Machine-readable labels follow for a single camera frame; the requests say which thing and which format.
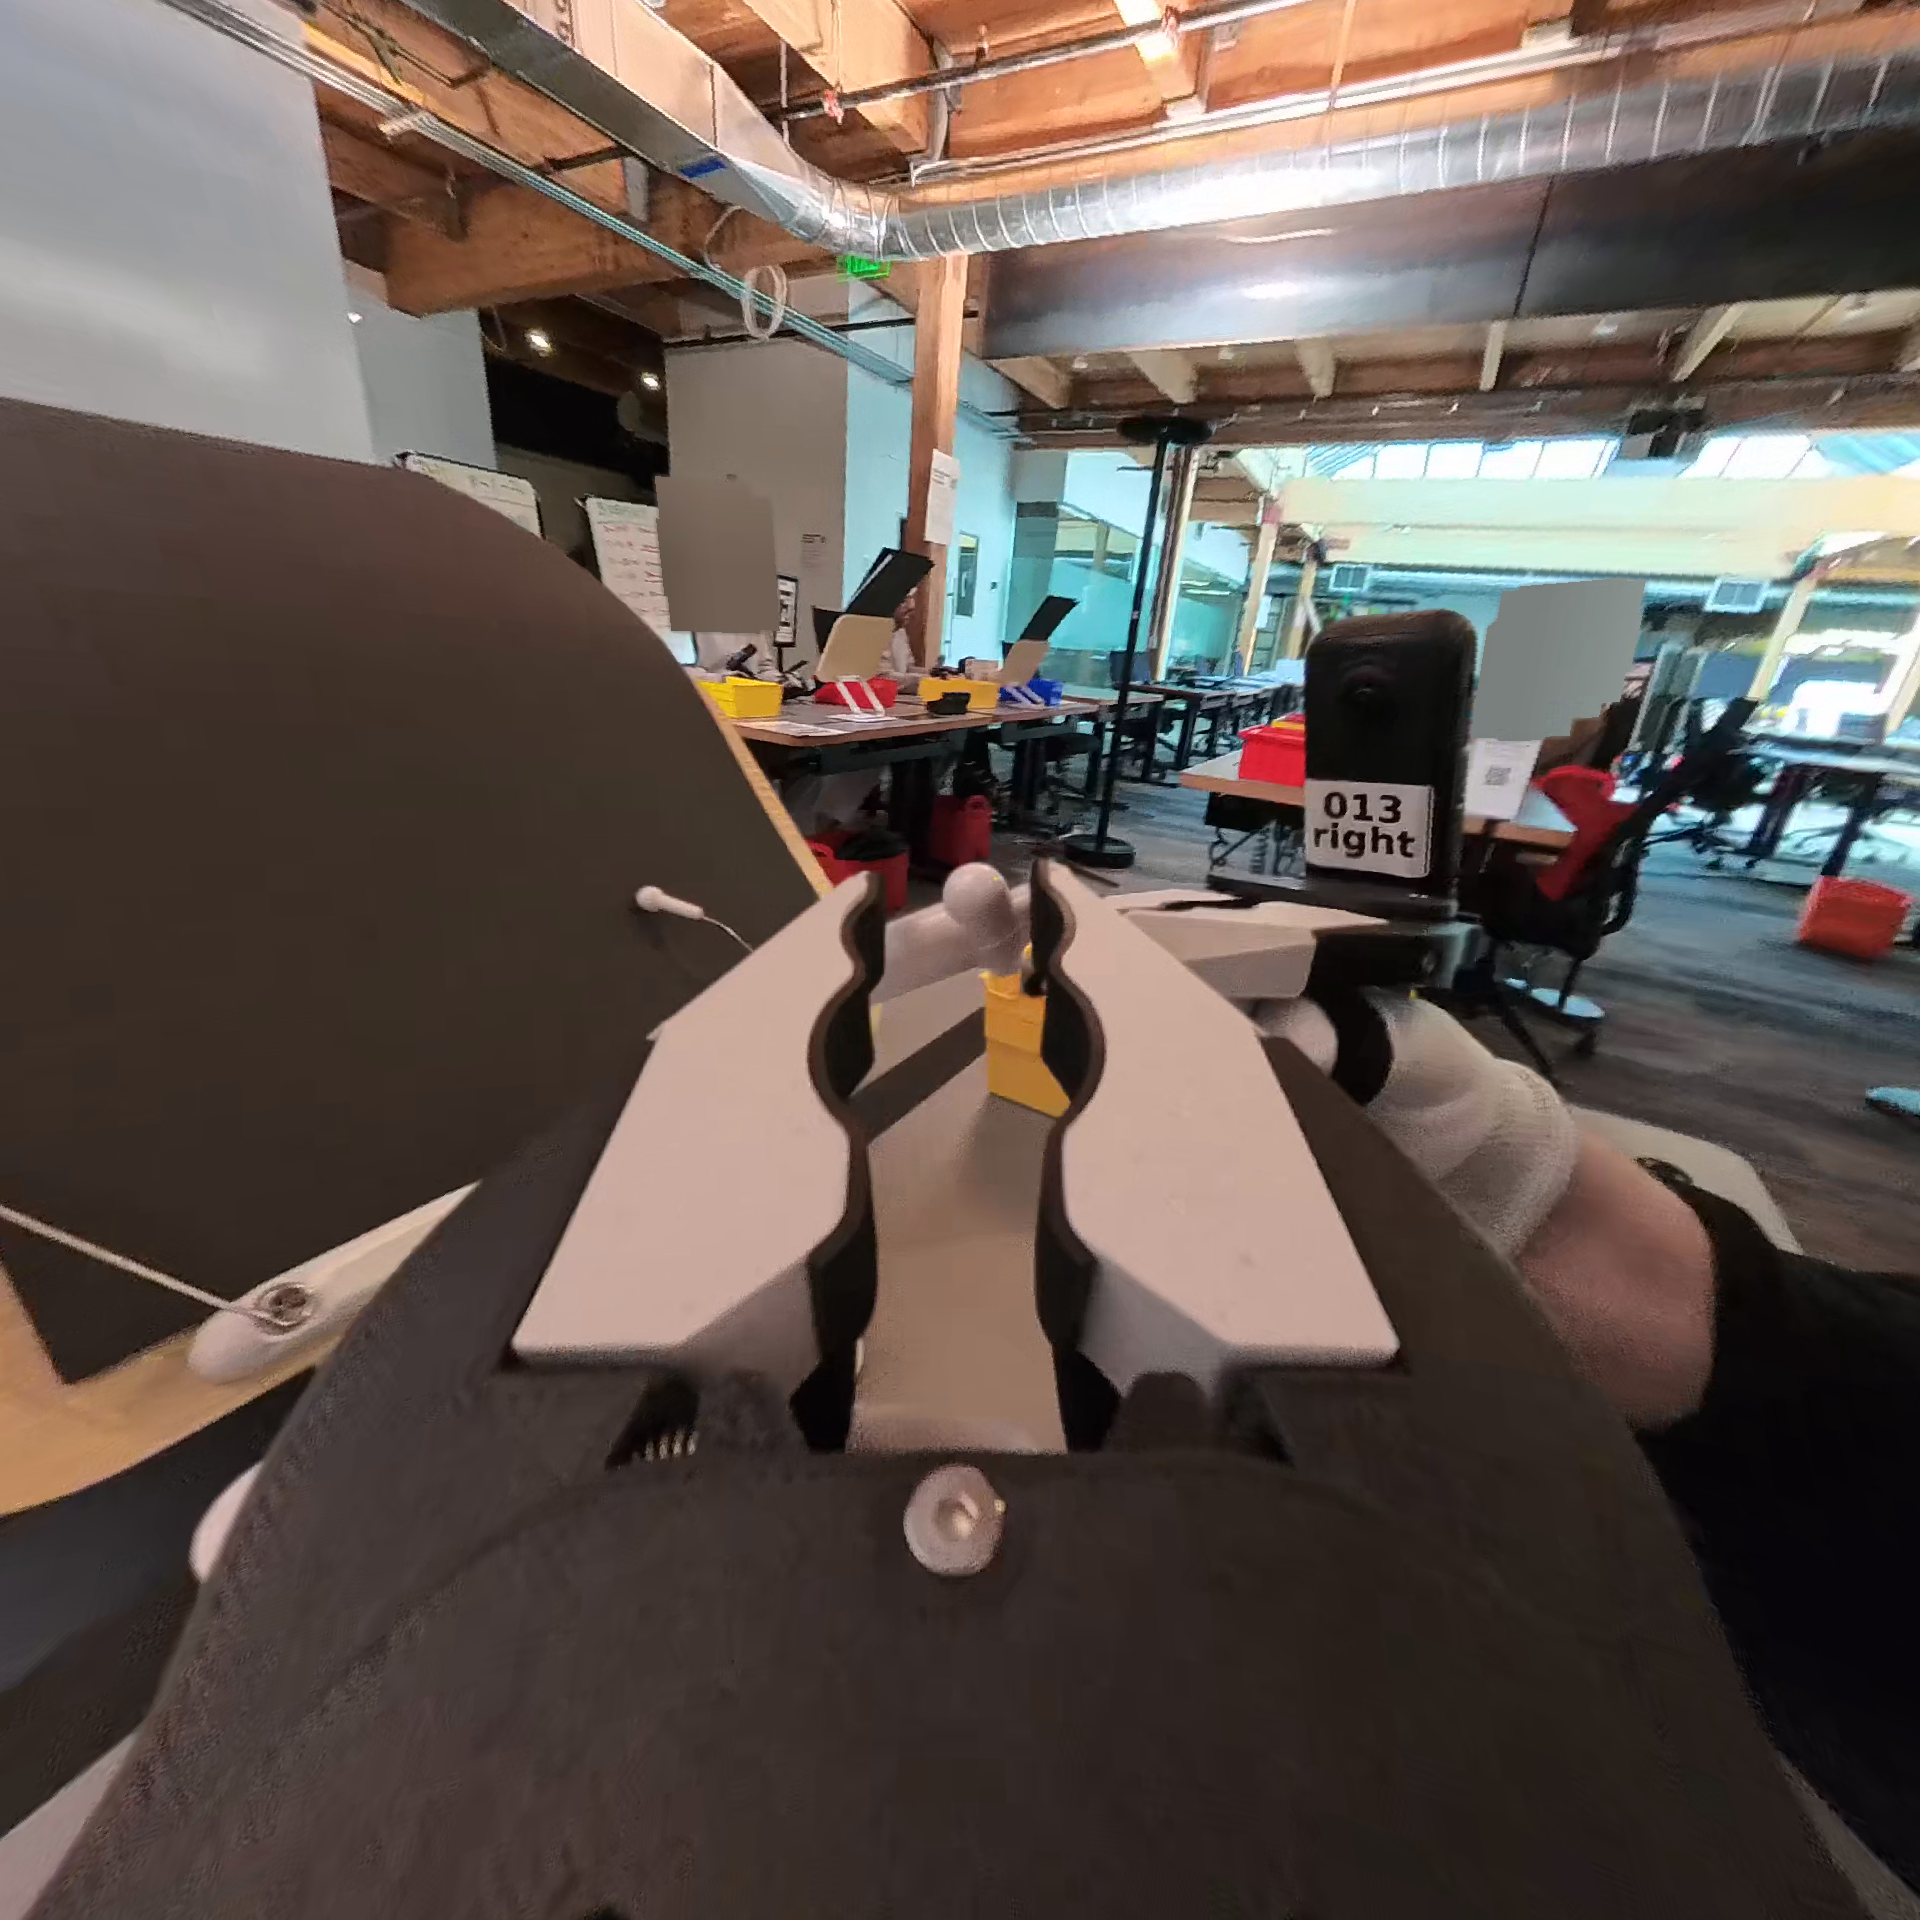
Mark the white paper notice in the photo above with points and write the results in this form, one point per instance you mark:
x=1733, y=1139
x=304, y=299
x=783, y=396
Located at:
x=943, y=495

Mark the yellow plastic bin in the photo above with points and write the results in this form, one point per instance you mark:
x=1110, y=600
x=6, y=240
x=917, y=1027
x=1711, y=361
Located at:
x=1019, y=1049
x=744, y=701
x=984, y=696

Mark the wooden column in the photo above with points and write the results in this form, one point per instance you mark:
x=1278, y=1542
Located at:
x=938, y=452

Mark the rectangular metal air duct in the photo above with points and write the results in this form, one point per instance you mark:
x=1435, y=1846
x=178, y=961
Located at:
x=600, y=83

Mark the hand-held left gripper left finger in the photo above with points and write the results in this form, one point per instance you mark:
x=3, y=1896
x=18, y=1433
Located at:
x=691, y=1201

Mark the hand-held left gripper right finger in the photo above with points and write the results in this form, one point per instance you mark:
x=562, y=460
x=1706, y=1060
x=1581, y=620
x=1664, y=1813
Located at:
x=1214, y=1201

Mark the black floor lamp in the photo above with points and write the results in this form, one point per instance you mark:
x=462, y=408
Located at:
x=1108, y=855

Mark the long wooden work table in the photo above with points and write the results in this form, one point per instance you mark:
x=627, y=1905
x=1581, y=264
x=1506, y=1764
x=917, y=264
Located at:
x=840, y=728

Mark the red plastic crate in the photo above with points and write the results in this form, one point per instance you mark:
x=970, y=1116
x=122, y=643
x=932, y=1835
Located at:
x=1271, y=756

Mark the orange floor basket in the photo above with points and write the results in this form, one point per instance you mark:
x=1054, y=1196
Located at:
x=1852, y=918

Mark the black and white book stand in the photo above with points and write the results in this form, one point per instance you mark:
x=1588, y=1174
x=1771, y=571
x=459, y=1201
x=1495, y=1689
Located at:
x=301, y=825

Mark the red bag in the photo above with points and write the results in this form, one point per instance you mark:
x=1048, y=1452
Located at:
x=870, y=879
x=960, y=833

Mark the red white striped bin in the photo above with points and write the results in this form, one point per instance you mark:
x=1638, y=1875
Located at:
x=840, y=696

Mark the whiteboard with writing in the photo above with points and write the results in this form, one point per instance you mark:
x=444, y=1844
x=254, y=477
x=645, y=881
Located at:
x=627, y=564
x=482, y=487

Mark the white sign card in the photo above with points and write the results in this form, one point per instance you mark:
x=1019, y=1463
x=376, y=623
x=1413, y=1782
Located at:
x=1500, y=781

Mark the blue white striped bin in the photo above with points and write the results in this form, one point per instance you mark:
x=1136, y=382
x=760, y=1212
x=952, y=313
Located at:
x=1037, y=696

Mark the round silver air duct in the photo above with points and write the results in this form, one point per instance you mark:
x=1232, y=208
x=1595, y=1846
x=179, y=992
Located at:
x=1350, y=173

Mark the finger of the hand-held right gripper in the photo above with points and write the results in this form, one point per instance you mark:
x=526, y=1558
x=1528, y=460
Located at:
x=1260, y=955

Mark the person's right hand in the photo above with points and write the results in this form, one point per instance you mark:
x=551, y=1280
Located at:
x=1464, y=1126

